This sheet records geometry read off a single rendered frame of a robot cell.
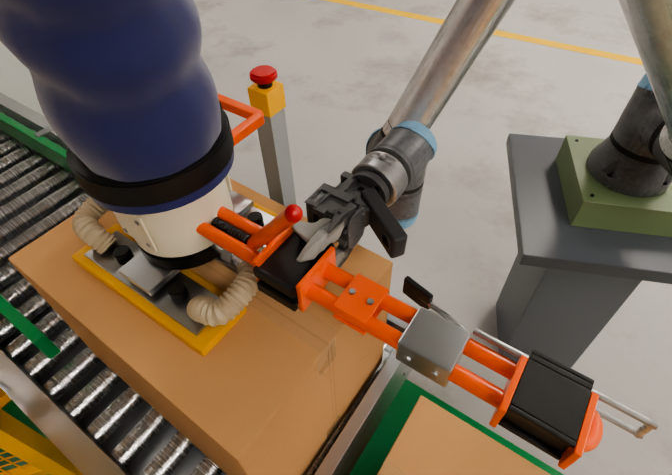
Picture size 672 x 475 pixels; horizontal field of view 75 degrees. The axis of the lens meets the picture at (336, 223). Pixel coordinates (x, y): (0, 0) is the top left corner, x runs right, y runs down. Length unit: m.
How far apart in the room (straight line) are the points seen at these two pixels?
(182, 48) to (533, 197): 0.99
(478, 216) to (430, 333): 1.75
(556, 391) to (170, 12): 0.58
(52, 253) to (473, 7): 0.87
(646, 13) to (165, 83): 0.64
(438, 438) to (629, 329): 1.20
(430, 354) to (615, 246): 0.79
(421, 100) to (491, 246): 1.37
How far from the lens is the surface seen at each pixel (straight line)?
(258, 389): 0.69
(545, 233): 1.21
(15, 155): 2.14
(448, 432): 1.11
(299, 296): 0.59
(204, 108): 0.61
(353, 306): 0.58
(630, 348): 2.07
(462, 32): 0.84
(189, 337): 0.74
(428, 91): 0.88
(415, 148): 0.78
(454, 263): 2.06
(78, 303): 0.88
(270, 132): 1.23
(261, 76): 1.16
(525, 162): 1.41
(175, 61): 0.55
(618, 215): 1.26
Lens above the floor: 1.58
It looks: 47 degrees down
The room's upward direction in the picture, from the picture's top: 2 degrees counter-clockwise
